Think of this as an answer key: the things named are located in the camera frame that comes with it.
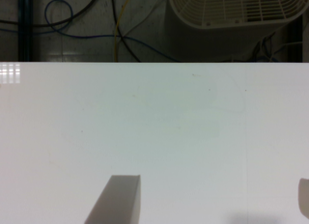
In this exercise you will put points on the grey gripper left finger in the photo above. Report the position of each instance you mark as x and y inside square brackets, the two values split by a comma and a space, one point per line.
[118, 203]

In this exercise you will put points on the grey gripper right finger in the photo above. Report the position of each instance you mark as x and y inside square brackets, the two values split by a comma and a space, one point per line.
[303, 197]

